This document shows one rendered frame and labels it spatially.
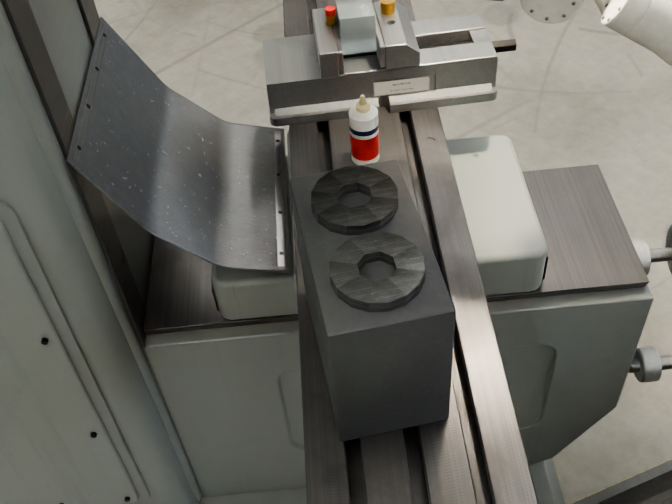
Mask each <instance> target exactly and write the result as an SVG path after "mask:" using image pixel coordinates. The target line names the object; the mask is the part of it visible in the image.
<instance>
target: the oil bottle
mask: <svg viewBox="0 0 672 504"><path fill-rule="evenodd" d="M349 128H350V142H351V155H352V161H353V162H354V163H355V164H357V165H364V164H370V163H375V162H377V161H378V160H379V157H380V156H379V124H378V109H377V108H376V107H375V106H374V105H372V104H370V103H369V102H368V101H366V99H365V96H364V95H361V96H360V100H359V102H357V103H356V105H354V106H353V107H351V108H350V110H349Z"/></svg>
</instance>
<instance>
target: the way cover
mask: <svg viewBox="0 0 672 504"><path fill-rule="evenodd" d="M112 40H113V42H112ZM108 42H109V43H108ZM119 42H120V43H119ZM121 44H123V45H121ZM111 45H112V46H111ZM128 52H129V53H128ZM108 61H111V62H108ZM105 63H106V64H107V65H106V64H105ZM134 83H135V84H134ZM142 84H143V86H142ZM102 85H103V87H102ZM156 88H157V90H156ZM119 91H120V93H119ZM133 92H134V93H135V94H133ZM171 99H172V100H171ZM151 100H152V101H153V102H151ZM154 101H155V102H154ZM164 101H165V102H166V103H165V102H164ZM80 104H81V105H82V106H81V105H80ZM80 104H79V108H78V112H77V117H76V121H75V128H74V132H73V136H72V140H71V144H70V149H69V153H68V155H67V158H66V162H67V163H69V164H70V165H71V166H72V167H73V168H74V169H75V170H77V171H78V172H79V173H80V174H81V175H82V176H83V177H85V178H86V179H87V180H88V181H89V182H90V183H91V184H93V185H94V186H95V187H96V188H97V189H98V190H99V191H101V192H102V193H103V194H104V195H105V196H106V197H108V198H109V199H110V200H111V201H112V202H113V203H114V204H116V205H117V206H118V207H119V208H120V209H121V210H122V211H124V212H125V213H126V214H127V215H128V216H129V217H130V218H132V219H133V220H134V221H135V222H136V223H137V224H138V225H140V226H141V227H142V228H143V229H145V230H146V231H147V232H149V233H151V234H152V235H154V236H156V237H158V238H160V239H162V240H164V241H166V242H168V243H170V244H172V245H174V246H176V247H178V248H181V249H183V250H185V251H187V252H189V253H191V254H193V255H195V256H197V257H199V258H201V259H203V260H205V261H207V262H209V263H211V264H214V265H216V266H219V267H223V268H229V269H241V270H254V271H267V272H279V273H290V251H289V227H288V203H287V179H286V156H285V132H284V129H283V128H274V127H265V126H256V125H247V124H239V123H231V122H227V121H224V120H222V119H220V118H218V117H217V116H215V115H213V114H212V113H210V112H208V111H207V110H205V109H204V108H202V107H200V106H199V105H197V104H195V103H194V102H192V101H190V100H189V99H187V98H185V97H184V96H182V95H180V94H179V93H177V92H175V91H174V90H172V89H171V88H169V87H168V86H167V85H165V84H164V83H163V82H162V81H161V80H160V79H159V78H158V76H157V75H156V74H155V73H154V72H153V71H152V70H151V69H150V68H149V67H148V66H147V65H146V64H145V63H144V61H143V60H142V59H141V58H140V57H139V56H138V55H137V54H136V53H135V52H134V51H133V50H132V49H131V47H130V46H129V45H128V44H127V43H126V42H125V41H124V40H123V39H122V38H121V37H120V36H119V35H118V33H117V32H116V31H115V30H114V29H113V28H112V27H111V26H110V25H109V24H108V23H107V22H106V21H105V20H104V18H103V17H102V16H101V17H100V23H99V27H98V32H97V36H96V40H95V43H94V46H93V50H92V54H91V58H90V62H89V67H88V71H87V75H86V79H85V83H84V87H83V92H82V96H81V100H80ZM168 104H169V105H168ZM184 108H185V109H184ZM116 112H117V113H116ZM124 112H125V113H126V114H125V113H124ZM208 118H209V119H208ZM108 119H109V121H108ZM213 119H214V120H215V121H214V120H213ZM158 121H159V122H158ZM169 129H170V130H169ZM270 130H271V131H270ZM111 131H113V132H114V133H113V132H111ZM273 131H276V132H273ZM250 132H252V133H250ZM264 133H265V134H264ZM274 133H275V134H274ZM198 134H199V135H198ZM267 134H268V135H267ZM273 135H275V136H273ZM202 138H203V141H202ZM218 138H219V139H218ZM239 138H240V139H239ZM81 141H82V142H83V143H82V142H81ZM101 142H102V144H101ZM103 142H105V143H106V144H105V143H103ZM210 142H212V143H210ZM90 143H91V144H90ZM95 143H98V144H95ZM260 143H261V144H260ZM271 144H274V145H271ZM91 145H92V146H91ZM160 146H161V147H162V148H161V147H160ZM188 147H189V149H188ZM127 148H129V149H127ZM271 148H272V149H271ZM97 149H98V150H99V151H98V152H97ZM270 149H271V150H270ZM157 150H158V151H157ZM163 150H164V151H163ZM162 151H163V152H162ZM239 151H240V152H239ZM164 152H165V153H166V154H165V153H164ZM178 152H180V153H178ZM134 153H135V154H134ZM148 153H149V155H148ZM204 153H205V154H204ZM167 154H168V155H167ZM222 154H223V155H222ZM266 156H268V157H266ZM272 156H273V157H272ZM77 157H78V158H77ZM254 159H256V160H255V161H254ZM266 161H267V162H266ZM165 162H166V163H165ZM206 162H207V163H206ZM107 165H108V167H107ZM239 167H240V168H239ZM153 169H155V171H154V170H153ZM239 170H240V172H239ZM127 172H128V173H127ZM167 172H168V173H167ZM100 174H101V175H102V176H101V175H100ZM199 174H200V175H201V176H200V175H199ZM219 174H220V176H219ZM280 174H281V176H279V175H280ZM248 175H249V176H248ZM153 176H154V177H153ZM216 176H218V177H217V178H216ZM247 176H248V177H249V178H247ZM123 177H124V178H125V179H124V178H123ZM126 177H127V179H126ZM222 178H223V179H222ZM111 183H114V185H112V184H111ZM239 183H241V184H239ZM254 183H255V185H254ZM184 184H185V185H184ZM223 184H224V185H225V186H224V185H223ZM135 185H136V186H135ZM129 186H131V187H130V188H129ZM158 186H160V187H162V188H159V187H158ZM140 189H141V190H142V191H140ZM263 189H265V190H263ZM255 192H257V193H255ZM194 193H195V194H194ZM222 194H223V195H222ZM154 196H156V197H154ZM223 197H224V198H225V199H224V198H223ZM206 198H207V199H206ZM180 199H181V201H180ZM148 200H149V202H148ZM271 202H273V203H271ZM133 205H134V207H133ZM184 205H185V206H187V207H184ZM168 206H169V208H167V207H168ZM241 208H242V210H240V209H241ZM199 209H200V210H199ZM231 210H232V211H231ZM167 212H168V214H167ZM194 214H195V216H194ZM248 214H250V215H248ZM255 215H256V217H254V216H255ZM274 215H276V216H274ZM226 217H227V218H228V220H227V219H226ZM275 217H276V218H277V219H276V218H275ZM215 219H216V220H215ZM251 219H252V221H251ZM209 221H210V224H209ZM165 222H168V223H165ZM188 222H190V223H189V224H188ZM220 224H222V225H223V226H225V227H223V226H220ZM267 225H269V226H267ZM247 226H250V227H247ZM283 226H284V227H283ZM182 227H183V228H182ZM240 227H242V229H241V228H240ZM169 228H171V229H169ZM243 228H244V229H243ZM201 229H202V230H201ZM265 229H267V230H265ZM172 232H174V234H173V233H172ZM201 233H203V234H201ZM257 233H258V234H259V235H258V234H257ZM176 235H177V237H175V236H176ZM204 235H205V236H206V237H204ZM275 237H277V238H278V239H277V238H275ZM203 238H204V240H203ZM239 238H240V239H239ZM189 239H190V240H189ZM240 240H241V241H240ZM231 241H232V242H231ZM266 243H268V244H266ZM231 247H232V250H231ZM204 248H205V249H204ZM263 251H266V252H263ZM247 252H248V253H247ZM269 252H271V253H272V255H271V254H270V253H269ZM243 254H244V255H243ZM242 255H243V256H242ZM259 259H261V260H259Z"/></svg>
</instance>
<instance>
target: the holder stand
mask: <svg viewBox="0 0 672 504"><path fill-rule="evenodd" d="M289 183H290V189H291V196H292V203H293V210H294V217H295V224H296V231H297V238H298V244H299V251H300V258H301V265H302V272H303V279H304V286H305V291H306V296H307V300H308V305H309V309H310V313H311V318H312V322H313V326H314V331H315V335H316V340H317V344H318V348H319V353H320V357H321V362H322V366H323V370H324V375H325V379H326V383H327V388H328V392H329V397H330V401H331V405H332V410H333V414H334V419H335V423H336V427H337V432H338V436H339V439H340V440H341V441H347V440H352V439H357V438H361V437H366V436H371V435H376V434H380V433H385V432H390V431H394V430H399V429H404V428H409V427H413V426H418V425H423V424H427V423H432V422H437V421H442V420H446V419H448V418H449V405H450V390H451V375H452V360H453V346H454V331H455V316H456V310H455V307H454V305H453V302H452V299H451V297H450V294H449V292H448V289H447V286H446V284H445V281H444V279H443V276H442V274H441V271H440V268H439V266H438V263H437V261H436V258H435V256H434V253H433V250H432V248H431V245H430V243H429V240H428V237H427V235H426V232H425V230H424V227H423V225H422V222H421V219H420V217H419V214H418V212H417V209H416V207H415V204H414V201H413V199H412V196H411V194H410V191H409V188H408V186H407V183H406V181H405V178H404V176H403V173H402V170H401V168H400V165H399V163H398V161H397V160H396V159H391V160H386V161H381V162H375V163H370V164H364V165H359V166H347V167H342V168H339V169H336V170H331V171H326V172H320V173H315V174H309V175H304V176H298V177H293V178H291V179H290V182H289Z"/></svg>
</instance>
